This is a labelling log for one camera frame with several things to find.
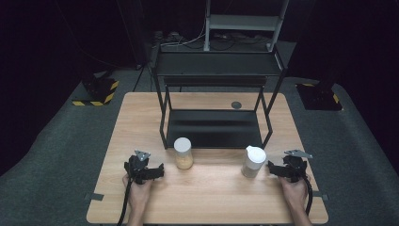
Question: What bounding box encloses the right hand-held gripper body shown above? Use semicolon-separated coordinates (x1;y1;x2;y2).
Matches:
281;149;314;184

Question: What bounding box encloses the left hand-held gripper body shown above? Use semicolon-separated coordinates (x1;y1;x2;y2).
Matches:
123;149;152;186

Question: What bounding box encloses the brown powder jar spout lid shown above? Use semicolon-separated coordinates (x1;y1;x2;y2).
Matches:
241;145;267;179

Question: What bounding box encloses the yellow powder jar lid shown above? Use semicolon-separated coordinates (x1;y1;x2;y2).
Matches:
173;137;195;170

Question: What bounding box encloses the black metal two-tier shelf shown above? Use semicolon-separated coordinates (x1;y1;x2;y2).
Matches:
151;43;288;151

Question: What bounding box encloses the person's left hand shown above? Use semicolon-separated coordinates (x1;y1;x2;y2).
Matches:
121;173;154;205

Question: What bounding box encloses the person's right hand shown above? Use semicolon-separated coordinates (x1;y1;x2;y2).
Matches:
278;173;311;208

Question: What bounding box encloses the grey tape strip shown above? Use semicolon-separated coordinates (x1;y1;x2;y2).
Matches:
311;190;329;202
84;192;105;202

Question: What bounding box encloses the black base yellow striped tape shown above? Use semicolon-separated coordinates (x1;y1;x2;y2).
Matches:
295;82;343;112
72;74;120;107

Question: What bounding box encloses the black tripod leg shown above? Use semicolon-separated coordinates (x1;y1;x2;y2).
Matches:
132;63;148;92

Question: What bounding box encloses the black power strip with plugs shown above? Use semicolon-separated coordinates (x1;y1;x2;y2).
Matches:
152;29;189;49

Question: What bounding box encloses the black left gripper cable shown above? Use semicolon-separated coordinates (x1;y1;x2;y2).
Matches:
116;176;134;226

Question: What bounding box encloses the white cable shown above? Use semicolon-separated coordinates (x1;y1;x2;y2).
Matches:
161;18;209;49

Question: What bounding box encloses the grey metal stand frame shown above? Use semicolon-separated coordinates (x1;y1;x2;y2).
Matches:
203;0;291;53

